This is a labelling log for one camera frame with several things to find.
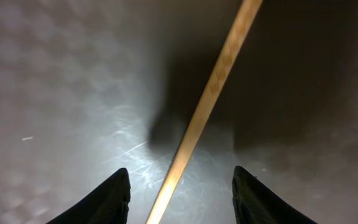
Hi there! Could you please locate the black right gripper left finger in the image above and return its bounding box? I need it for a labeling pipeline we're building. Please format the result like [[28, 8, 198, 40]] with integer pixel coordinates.
[[47, 168, 131, 224]]

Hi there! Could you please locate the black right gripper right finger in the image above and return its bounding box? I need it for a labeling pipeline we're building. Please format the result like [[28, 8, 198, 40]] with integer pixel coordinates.
[[232, 166, 316, 224]]

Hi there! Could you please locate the wooden chopstick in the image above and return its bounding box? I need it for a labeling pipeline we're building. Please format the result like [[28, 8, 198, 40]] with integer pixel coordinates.
[[146, 0, 262, 224]]

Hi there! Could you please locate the dark brown serving tray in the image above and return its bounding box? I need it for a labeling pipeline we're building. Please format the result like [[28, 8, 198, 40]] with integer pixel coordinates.
[[0, 1, 358, 223]]

